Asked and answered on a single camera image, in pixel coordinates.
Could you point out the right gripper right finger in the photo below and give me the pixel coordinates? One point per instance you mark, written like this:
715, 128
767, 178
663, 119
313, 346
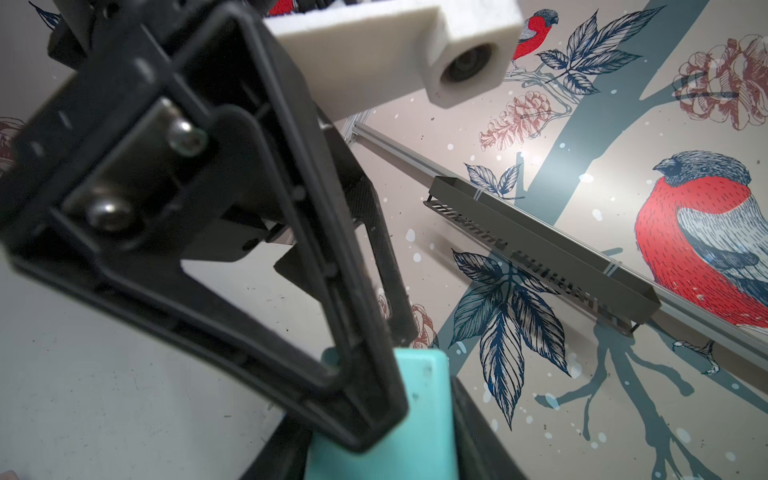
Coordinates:
480, 454

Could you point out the black wire basket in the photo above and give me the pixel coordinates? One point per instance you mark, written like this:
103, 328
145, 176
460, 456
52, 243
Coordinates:
588, 279

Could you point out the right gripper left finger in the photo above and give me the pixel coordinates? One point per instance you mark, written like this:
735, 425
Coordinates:
284, 456

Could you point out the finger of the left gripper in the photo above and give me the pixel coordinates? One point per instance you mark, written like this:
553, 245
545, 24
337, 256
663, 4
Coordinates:
178, 136
344, 257

